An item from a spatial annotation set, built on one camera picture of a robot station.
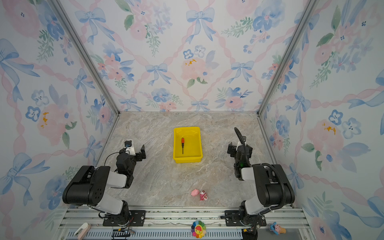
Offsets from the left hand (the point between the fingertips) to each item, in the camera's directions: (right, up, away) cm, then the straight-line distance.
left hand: (136, 144), depth 91 cm
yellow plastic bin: (+34, -4, +5) cm, 35 cm away
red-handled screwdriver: (+28, -1, +10) cm, 30 cm away
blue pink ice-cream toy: (+73, -36, -22) cm, 85 cm away
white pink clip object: (-16, -37, -22) cm, 46 cm away
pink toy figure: (+40, -25, -14) cm, 49 cm away
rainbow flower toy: (+37, -37, -21) cm, 57 cm away
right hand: (+64, +1, +3) cm, 64 cm away
